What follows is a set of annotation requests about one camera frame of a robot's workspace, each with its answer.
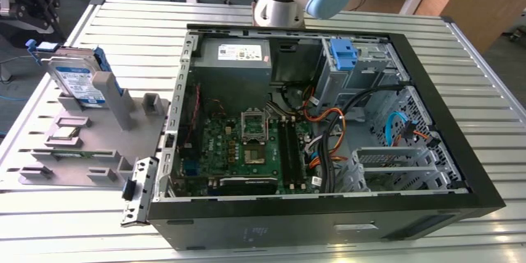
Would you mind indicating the hard disk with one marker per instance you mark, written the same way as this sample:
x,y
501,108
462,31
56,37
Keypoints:
x,y
76,81

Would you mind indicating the black mesh waste bin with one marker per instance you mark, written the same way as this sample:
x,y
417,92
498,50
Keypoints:
x,y
28,39

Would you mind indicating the silver CPU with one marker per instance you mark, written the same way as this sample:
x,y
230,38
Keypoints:
x,y
66,133

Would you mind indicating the grey parts rack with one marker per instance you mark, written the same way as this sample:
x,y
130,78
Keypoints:
x,y
103,139

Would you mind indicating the green RAM stick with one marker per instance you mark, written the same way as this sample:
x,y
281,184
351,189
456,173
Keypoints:
x,y
76,153

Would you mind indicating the grey power supply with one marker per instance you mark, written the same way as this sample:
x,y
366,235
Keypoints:
x,y
230,84

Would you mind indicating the green motherboard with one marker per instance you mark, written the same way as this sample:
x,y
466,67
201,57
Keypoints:
x,y
218,139

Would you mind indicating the blue expansion slot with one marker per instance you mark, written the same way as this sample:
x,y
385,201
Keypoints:
x,y
191,167

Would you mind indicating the CPU socket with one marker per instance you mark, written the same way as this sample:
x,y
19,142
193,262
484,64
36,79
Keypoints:
x,y
255,156

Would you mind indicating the blue plastic drive latch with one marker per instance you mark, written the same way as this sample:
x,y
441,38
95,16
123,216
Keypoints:
x,y
343,56

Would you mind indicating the black RAM slot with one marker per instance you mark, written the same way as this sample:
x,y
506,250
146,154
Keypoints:
x,y
297,152
286,152

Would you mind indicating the black graphics card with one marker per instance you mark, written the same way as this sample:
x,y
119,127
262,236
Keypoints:
x,y
246,184

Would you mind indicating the silver optical drive cage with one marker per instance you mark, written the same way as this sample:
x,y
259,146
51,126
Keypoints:
x,y
366,72

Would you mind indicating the black PC case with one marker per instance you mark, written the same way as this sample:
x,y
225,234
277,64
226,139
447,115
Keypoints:
x,y
287,223

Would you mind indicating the silver white wrist camera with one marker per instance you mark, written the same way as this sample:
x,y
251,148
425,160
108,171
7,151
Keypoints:
x,y
4,1

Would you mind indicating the white metal post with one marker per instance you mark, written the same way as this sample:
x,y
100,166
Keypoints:
x,y
4,72

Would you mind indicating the silver expansion slot bracket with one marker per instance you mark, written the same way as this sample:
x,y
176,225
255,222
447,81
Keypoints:
x,y
142,189

